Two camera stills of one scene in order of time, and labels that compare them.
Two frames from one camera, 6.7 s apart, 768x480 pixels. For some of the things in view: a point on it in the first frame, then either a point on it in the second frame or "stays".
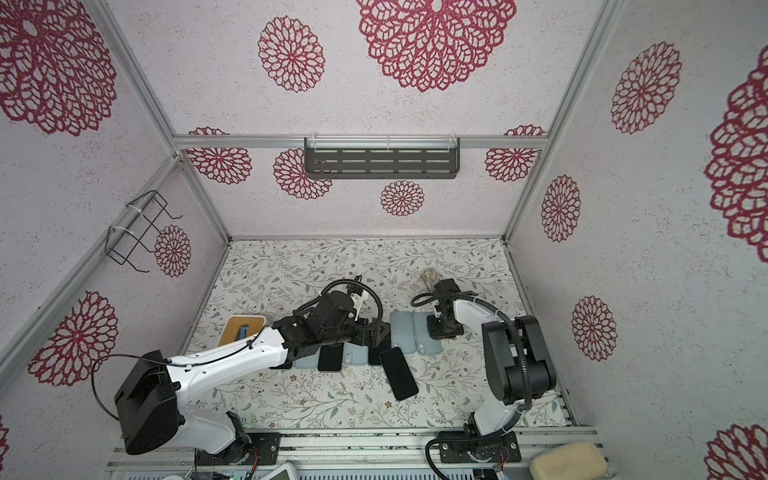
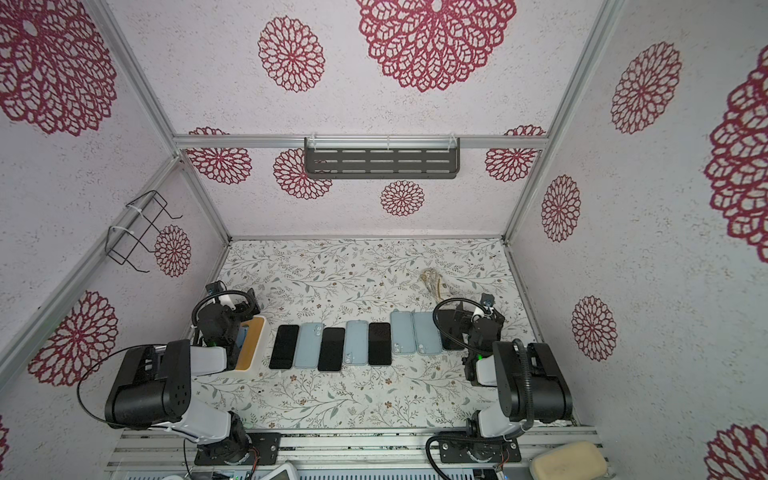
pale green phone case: [355, 355] stays
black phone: [397, 373] to [452, 338]
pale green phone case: [402, 331] stays
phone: [331, 357] stays
